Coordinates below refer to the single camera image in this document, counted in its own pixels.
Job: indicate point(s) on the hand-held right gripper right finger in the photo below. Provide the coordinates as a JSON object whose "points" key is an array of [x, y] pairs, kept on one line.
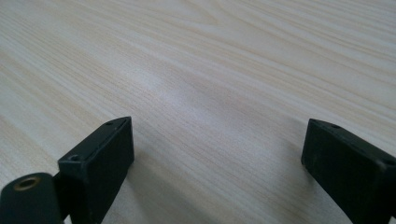
{"points": [[348, 168]]}

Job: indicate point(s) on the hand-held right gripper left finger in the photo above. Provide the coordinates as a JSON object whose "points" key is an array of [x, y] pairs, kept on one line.
{"points": [[99, 161]]}

